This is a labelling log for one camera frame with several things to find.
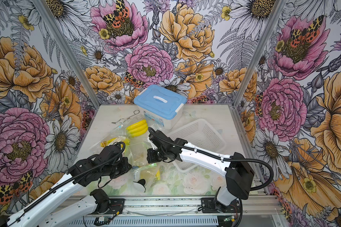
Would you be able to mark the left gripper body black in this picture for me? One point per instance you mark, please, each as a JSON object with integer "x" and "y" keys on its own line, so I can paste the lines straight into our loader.
{"x": 118, "y": 168}

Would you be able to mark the white plastic basket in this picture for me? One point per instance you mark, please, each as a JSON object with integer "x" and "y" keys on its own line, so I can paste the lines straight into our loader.
{"x": 201, "y": 134}

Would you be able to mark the blue lid storage box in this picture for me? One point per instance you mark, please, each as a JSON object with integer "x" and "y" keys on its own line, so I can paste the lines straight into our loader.
{"x": 161, "y": 105}

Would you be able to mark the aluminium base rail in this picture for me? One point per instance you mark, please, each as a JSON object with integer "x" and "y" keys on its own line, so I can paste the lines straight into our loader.
{"x": 168, "y": 211}

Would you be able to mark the yellow banana bunch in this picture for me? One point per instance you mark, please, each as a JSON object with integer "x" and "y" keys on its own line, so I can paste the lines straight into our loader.
{"x": 137, "y": 129}

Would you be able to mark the panda zip-top bag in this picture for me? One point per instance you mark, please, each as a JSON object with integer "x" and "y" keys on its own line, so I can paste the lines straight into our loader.
{"x": 144, "y": 177}

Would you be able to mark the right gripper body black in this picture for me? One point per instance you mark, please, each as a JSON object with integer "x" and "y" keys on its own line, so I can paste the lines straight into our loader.
{"x": 156, "y": 155}

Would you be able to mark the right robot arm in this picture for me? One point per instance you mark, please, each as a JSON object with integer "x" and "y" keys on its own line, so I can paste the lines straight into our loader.
{"x": 235, "y": 169}

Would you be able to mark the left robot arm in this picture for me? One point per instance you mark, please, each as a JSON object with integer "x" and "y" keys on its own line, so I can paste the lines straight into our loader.
{"x": 42, "y": 211}

